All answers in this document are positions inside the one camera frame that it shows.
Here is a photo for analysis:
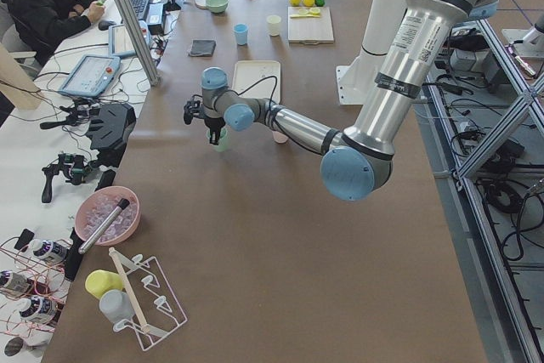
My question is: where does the teach pendant tablet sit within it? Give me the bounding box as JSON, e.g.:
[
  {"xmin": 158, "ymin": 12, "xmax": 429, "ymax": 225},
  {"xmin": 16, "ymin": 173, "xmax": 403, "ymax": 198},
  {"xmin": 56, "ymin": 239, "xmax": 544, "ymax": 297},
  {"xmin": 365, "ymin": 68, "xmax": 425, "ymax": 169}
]
[
  {"xmin": 58, "ymin": 54, "xmax": 121, "ymax": 98},
  {"xmin": 108, "ymin": 20, "xmax": 152, "ymax": 59}
]

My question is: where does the green bowl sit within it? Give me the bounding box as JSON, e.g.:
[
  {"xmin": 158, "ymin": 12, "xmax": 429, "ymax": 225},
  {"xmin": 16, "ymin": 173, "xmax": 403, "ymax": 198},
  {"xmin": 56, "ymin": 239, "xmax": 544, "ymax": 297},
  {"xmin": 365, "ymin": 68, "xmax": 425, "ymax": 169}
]
[{"xmin": 205, "ymin": 0, "xmax": 229, "ymax": 14}]

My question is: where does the grey cup on rack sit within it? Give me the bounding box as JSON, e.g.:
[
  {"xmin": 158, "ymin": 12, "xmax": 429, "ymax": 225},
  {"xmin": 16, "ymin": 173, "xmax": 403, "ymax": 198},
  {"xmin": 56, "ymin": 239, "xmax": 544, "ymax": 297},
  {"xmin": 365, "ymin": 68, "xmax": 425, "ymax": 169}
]
[{"xmin": 99, "ymin": 289, "xmax": 135, "ymax": 324}]

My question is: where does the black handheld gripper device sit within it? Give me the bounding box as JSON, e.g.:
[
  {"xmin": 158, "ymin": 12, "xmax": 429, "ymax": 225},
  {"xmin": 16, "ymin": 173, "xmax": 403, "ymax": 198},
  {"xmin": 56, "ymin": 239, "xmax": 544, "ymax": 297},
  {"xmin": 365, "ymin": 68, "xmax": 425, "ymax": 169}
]
[{"xmin": 39, "ymin": 99, "xmax": 99, "ymax": 130}]

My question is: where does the metal muddler in bowl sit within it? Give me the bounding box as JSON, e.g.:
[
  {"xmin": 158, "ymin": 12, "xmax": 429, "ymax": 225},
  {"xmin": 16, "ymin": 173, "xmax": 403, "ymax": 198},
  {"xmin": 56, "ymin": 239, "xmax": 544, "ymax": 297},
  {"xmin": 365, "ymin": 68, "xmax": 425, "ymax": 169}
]
[{"xmin": 78, "ymin": 198, "xmax": 130, "ymax": 254}]

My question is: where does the wooden cutting board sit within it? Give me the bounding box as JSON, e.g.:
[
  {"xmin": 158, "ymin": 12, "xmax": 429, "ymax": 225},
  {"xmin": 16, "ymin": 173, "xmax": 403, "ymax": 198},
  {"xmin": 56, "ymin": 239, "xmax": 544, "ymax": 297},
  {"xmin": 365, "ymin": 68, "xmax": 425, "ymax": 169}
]
[{"xmin": 288, "ymin": 7, "xmax": 334, "ymax": 45}]

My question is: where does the pink cup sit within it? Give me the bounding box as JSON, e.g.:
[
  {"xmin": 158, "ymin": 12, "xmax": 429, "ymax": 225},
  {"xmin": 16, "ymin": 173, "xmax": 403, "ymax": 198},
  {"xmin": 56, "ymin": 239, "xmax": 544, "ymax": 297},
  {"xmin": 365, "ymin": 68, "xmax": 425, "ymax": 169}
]
[{"xmin": 272, "ymin": 131, "xmax": 289, "ymax": 144}]

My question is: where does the cream yellow cup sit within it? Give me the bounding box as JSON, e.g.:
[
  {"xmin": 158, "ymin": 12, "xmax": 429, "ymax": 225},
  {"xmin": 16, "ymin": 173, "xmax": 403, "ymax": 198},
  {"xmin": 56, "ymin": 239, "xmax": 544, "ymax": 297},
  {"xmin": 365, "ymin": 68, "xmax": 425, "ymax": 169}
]
[{"xmin": 266, "ymin": 14, "xmax": 282, "ymax": 37}]

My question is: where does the cream tray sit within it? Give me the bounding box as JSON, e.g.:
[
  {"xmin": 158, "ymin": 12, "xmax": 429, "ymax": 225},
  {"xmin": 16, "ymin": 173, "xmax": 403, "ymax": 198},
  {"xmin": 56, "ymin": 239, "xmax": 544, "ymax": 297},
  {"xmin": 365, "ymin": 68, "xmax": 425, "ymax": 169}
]
[{"xmin": 231, "ymin": 60, "xmax": 281, "ymax": 103}]

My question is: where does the computer mouse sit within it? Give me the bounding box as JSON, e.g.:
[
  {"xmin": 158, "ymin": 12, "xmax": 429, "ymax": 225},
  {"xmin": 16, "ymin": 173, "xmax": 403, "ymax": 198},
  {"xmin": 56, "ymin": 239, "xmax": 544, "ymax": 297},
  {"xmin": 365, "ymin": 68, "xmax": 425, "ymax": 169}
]
[{"xmin": 98, "ymin": 20, "xmax": 116, "ymax": 31}]

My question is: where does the black plastic housing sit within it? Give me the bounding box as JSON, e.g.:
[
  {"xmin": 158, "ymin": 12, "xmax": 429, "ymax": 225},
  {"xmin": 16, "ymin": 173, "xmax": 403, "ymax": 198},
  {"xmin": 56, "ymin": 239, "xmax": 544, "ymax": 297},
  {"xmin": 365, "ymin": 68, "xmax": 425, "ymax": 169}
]
[{"xmin": 86, "ymin": 103, "xmax": 136, "ymax": 167}]

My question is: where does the yellow cup on rack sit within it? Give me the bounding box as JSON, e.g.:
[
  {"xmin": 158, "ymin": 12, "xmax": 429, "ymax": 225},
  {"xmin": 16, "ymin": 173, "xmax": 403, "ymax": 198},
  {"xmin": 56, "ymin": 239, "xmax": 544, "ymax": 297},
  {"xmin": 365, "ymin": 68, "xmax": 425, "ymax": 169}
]
[{"xmin": 85, "ymin": 269, "xmax": 124, "ymax": 299}]

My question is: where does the seated person in black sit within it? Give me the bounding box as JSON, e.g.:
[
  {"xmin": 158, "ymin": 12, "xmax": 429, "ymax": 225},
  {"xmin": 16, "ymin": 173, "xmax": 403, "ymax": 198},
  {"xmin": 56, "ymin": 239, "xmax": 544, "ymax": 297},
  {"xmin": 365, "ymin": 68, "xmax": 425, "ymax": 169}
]
[{"xmin": 7, "ymin": 0, "xmax": 105, "ymax": 65}]

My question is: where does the blue cup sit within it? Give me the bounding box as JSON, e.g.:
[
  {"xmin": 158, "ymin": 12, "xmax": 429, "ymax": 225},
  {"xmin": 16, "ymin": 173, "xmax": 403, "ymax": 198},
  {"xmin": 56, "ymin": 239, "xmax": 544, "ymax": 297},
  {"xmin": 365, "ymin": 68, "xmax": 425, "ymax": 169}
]
[{"xmin": 233, "ymin": 24, "xmax": 248, "ymax": 46}]

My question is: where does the bottle with dark label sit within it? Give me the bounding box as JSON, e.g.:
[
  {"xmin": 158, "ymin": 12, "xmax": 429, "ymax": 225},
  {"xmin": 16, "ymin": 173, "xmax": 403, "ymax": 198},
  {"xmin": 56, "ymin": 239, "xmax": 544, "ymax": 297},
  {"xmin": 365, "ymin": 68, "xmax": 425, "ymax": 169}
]
[{"xmin": 28, "ymin": 239, "xmax": 68, "ymax": 265}]

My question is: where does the yellow plastic knife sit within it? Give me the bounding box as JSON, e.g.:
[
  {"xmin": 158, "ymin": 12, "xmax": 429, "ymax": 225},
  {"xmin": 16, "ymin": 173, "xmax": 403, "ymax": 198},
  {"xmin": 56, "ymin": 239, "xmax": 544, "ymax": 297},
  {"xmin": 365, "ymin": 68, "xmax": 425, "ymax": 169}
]
[{"xmin": 289, "ymin": 14, "xmax": 321, "ymax": 19}]

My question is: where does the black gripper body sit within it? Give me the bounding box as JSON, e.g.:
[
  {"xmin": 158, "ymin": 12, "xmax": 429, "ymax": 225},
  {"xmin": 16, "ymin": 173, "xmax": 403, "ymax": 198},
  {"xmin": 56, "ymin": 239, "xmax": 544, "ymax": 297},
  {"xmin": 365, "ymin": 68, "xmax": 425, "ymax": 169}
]
[{"xmin": 204, "ymin": 116, "xmax": 223, "ymax": 133}]

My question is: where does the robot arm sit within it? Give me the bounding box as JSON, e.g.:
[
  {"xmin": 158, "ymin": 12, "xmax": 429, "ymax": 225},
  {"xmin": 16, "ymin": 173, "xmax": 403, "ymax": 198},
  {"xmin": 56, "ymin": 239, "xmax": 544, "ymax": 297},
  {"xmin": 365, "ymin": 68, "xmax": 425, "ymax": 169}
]
[{"xmin": 196, "ymin": 0, "xmax": 498, "ymax": 201}]

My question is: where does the grey folded cloth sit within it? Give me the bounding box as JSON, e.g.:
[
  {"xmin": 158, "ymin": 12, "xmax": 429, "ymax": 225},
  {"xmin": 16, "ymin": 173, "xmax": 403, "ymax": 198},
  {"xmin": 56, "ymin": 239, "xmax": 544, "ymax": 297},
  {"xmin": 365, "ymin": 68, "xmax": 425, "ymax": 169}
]
[{"xmin": 189, "ymin": 39, "xmax": 216, "ymax": 57}]

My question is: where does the mint green cup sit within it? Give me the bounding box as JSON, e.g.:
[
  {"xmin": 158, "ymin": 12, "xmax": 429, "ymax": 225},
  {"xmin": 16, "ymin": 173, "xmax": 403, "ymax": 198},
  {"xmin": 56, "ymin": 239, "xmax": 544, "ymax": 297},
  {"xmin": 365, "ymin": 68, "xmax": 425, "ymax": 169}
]
[{"xmin": 212, "ymin": 128, "xmax": 229, "ymax": 152}]

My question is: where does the aluminium frame post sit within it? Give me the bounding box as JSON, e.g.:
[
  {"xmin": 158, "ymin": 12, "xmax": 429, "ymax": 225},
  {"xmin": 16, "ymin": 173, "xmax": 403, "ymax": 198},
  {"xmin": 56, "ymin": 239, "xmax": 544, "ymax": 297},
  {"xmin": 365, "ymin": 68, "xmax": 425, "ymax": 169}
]
[{"xmin": 114, "ymin": 0, "xmax": 160, "ymax": 86}]

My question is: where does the white wire cup rack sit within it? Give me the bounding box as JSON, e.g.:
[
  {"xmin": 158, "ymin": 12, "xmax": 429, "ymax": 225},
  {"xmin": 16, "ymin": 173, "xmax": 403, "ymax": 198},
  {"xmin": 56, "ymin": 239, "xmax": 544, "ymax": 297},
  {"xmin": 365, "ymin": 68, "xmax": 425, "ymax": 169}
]
[{"xmin": 109, "ymin": 247, "xmax": 189, "ymax": 352}]

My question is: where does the pink bowl with ice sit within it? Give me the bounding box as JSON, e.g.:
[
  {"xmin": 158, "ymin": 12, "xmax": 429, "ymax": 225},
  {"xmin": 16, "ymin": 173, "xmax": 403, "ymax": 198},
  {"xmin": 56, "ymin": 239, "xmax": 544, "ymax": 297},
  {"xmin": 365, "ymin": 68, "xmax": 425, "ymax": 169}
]
[{"xmin": 75, "ymin": 186, "xmax": 141, "ymax": 247}]

